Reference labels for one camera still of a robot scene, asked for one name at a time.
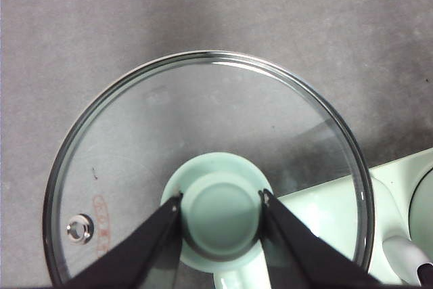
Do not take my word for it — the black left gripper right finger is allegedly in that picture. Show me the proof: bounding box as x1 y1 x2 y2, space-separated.
259 188 386 289

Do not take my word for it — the green griddle lid, silver handle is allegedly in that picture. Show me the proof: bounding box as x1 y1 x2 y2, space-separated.
212 173 433 289

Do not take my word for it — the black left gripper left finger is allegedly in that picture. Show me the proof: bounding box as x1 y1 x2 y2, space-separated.
62 193 184 289

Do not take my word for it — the mint green long-handled pot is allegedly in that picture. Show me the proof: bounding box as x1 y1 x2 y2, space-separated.
407 166 433 256

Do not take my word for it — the mint green breakfast machine base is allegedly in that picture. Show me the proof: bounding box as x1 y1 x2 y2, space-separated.
368 156 433 246

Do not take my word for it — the glass pot lid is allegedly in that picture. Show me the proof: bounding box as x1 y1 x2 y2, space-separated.
42 50 373 289

